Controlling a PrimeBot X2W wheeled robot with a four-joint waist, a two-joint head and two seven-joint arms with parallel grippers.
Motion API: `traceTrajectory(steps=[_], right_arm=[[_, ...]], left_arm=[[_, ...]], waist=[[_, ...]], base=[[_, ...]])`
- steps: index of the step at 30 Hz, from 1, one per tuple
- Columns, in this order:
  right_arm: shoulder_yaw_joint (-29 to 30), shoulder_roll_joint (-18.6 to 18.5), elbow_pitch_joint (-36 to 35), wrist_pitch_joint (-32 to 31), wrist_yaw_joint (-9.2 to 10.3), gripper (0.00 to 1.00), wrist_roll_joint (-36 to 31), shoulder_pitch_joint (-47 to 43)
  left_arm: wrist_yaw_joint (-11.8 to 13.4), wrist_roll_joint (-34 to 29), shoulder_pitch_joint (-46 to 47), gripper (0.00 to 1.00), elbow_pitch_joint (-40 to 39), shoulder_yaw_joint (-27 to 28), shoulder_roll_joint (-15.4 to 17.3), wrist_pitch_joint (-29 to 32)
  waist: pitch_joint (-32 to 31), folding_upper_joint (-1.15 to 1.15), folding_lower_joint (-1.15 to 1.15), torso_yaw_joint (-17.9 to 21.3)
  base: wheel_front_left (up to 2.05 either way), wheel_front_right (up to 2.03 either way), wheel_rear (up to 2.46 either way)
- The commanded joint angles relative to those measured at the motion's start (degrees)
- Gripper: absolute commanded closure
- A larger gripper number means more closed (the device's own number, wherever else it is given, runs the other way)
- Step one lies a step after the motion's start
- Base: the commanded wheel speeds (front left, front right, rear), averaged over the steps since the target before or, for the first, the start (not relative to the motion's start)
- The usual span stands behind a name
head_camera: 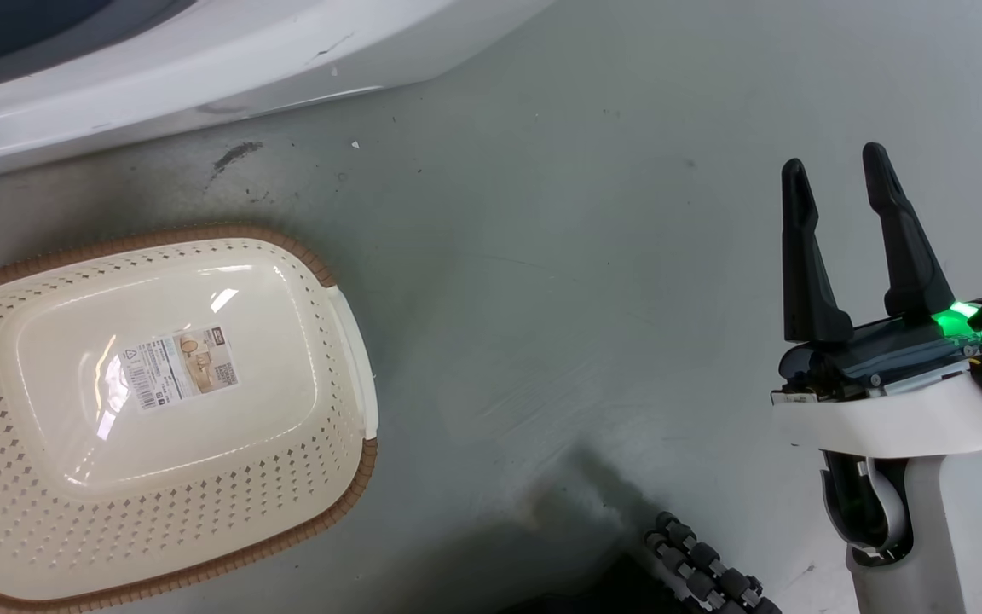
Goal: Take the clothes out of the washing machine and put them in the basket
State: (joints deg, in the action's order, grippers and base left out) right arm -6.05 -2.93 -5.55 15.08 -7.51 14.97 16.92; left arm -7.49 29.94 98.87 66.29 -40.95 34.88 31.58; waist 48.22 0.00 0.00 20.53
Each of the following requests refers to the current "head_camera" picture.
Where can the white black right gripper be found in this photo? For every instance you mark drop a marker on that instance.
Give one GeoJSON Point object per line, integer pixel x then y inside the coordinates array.
{"type": "Point", "coordinates": [892, 414]}

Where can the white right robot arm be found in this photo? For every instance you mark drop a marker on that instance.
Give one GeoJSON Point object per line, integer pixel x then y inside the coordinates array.
{"type": "Point", "coordinates": [968, 537]}

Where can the white front-load washing machine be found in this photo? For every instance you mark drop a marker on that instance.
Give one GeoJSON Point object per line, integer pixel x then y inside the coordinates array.
{"type": "Point", "coordinates": [158, 60]}

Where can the cream perforated laundry basket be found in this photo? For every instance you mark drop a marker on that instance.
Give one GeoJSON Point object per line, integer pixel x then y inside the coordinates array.
{"type": "Point", "coordinates": [48, 512]}

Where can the black roller robot wheel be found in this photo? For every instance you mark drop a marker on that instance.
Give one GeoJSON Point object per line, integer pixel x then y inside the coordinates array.
{"type": "Point", "coordinates": [704, 571]}

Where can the paper product label sticker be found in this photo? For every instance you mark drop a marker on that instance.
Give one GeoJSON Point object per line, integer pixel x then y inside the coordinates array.
{"type": "Point", "coordinates": [180, 367]}

